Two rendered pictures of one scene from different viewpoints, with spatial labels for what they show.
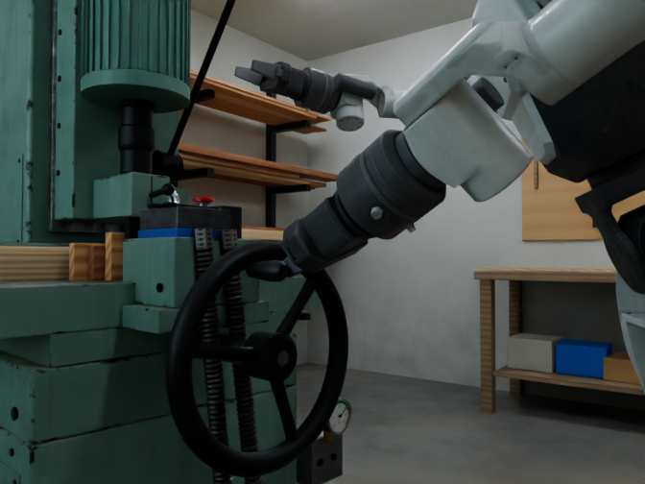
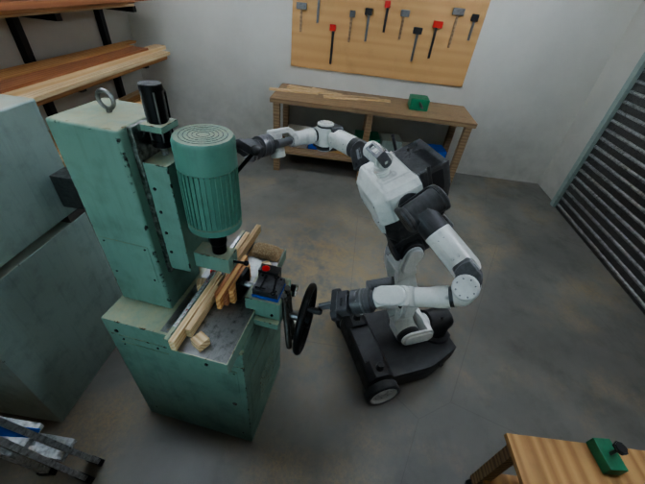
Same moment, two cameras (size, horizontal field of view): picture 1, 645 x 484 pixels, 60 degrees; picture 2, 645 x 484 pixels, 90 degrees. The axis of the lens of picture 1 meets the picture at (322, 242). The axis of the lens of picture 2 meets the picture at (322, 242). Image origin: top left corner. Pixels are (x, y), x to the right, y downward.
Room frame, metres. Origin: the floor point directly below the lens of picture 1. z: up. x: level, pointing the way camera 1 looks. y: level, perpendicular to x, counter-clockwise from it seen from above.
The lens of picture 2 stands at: (0.01, 0.50, 1.87)
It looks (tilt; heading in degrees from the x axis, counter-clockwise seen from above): 39 degrees down; 326
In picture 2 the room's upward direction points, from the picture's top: 7 degrees clockwise
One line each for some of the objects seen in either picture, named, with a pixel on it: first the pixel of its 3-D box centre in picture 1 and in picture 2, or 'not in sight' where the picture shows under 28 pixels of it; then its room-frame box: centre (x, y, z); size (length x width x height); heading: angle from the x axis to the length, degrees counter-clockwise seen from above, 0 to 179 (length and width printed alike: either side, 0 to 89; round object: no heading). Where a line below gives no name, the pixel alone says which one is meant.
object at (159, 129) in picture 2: not in sight; (155, 115); (1.04, 0.42, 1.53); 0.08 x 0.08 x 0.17; 47
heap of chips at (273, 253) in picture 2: not in sight; (266, 249); (1.05, 0.09, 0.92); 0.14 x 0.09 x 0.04; 47
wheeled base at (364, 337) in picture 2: not in sight; (402, 335); (0.73, -0.67, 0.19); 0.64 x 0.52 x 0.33; 77
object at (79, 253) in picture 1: (148, 261); (233, 280); (0.91, 0.29, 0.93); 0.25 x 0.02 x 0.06; 137
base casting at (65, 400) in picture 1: (101, 354); (201, 300); (1.02, 0.40, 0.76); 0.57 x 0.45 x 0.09; 47
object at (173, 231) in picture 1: (196, 219); (269, 281); (0.80, 0.18, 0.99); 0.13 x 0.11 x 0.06; 137
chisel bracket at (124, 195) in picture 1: (131, 203); (216, 258); (0.95, 0.33, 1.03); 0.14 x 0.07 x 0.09; 47
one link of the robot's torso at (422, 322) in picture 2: not in sight; (410, 326); (0.72, -0.70, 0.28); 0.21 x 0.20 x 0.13; 77
